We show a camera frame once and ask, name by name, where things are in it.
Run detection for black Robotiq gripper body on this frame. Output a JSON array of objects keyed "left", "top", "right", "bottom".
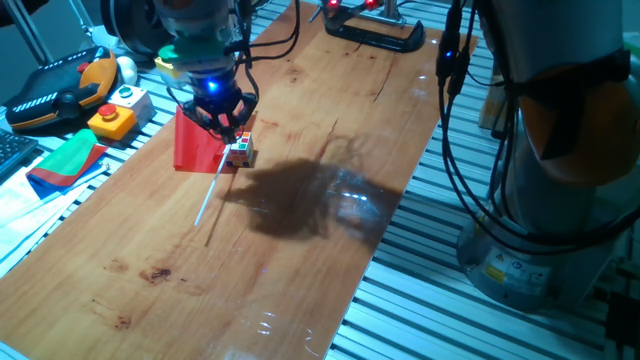
[{"left": 187, "top": 63, "right": 251, "bottom": 121}]

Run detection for folded green red blue flags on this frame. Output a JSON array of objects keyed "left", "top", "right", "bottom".
[{"left": 25, "top": 128, "right": 110, "bottom": 200}]

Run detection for black keyboard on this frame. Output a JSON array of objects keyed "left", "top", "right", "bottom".
[{"left": 0, "top": 128, "right": 39, "bottom": 179}]

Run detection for black C-clamp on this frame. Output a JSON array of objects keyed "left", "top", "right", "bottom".
[{"left": 324, "top": 4, "right": 427, "bottom": 54}]

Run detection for silver metal post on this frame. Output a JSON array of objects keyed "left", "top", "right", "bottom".
[{"left": 344, "top": 0, "right": 407, "bottom": 27}]

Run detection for black round reel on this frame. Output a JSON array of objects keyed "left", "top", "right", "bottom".
[{"left": 99, "top": 0, "right": 174, "bottom": 56}]

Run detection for red flag with white stick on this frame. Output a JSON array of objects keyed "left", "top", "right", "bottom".
[{"left": 173, "top": 107, "right": 258, "bottom": 227}]

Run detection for yellow box with red button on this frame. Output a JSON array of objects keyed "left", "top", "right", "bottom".
[{"left": 87, "top": 103, "right": 138, "bottom": 142}]

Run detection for grey metal tripod leg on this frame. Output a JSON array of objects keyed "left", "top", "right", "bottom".
[
  {"left": 63, "top": 0, "right": 96, "bottom": 47},
  {"left": 4, "top": 0, "right": 54, "bottom": 66}
]

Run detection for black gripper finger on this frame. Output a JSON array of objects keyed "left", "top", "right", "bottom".
[
  {"left": 182, "top": 102, "right": 231, "bottom": 144},
  {"left": 227, "top": 93, "right": 259, "bottom": 145}
]

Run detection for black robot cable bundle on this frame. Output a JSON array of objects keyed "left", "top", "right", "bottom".
[{"left": 219, "top": 0, "right": 640, "bottom": 256}]

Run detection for orange wooden board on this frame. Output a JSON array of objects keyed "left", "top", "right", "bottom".
[{"left": 0, "top": 0, "right": 479, "bottom": 360}]

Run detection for black orange teach pendant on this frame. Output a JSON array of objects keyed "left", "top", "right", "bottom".
[{"left": 3, "top": 46, "right": 119, "bottom": 132}]

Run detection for white paper sheets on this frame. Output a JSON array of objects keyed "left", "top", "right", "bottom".
[{"left": 0, "top": 154, "right": 111, "bottom": 279}]

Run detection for tan wooden block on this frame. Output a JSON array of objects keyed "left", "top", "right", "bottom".
[{"left": 478, "top": 64, "right": 506, "bottom": 131}]

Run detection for small Rubik's cube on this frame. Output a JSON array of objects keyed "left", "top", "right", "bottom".
[{"left": 225, "top": 130, "right": 255, "bottom": 169}]

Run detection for white box with green button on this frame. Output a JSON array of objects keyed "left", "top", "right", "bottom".
[{"left": 107, "top": 84, "right": 157, "bottom": 129}]

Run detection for yellow box with green button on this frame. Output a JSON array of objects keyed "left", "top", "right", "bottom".
[{"left": 153, "top": 45, "right": 184, "bottom": 81}]

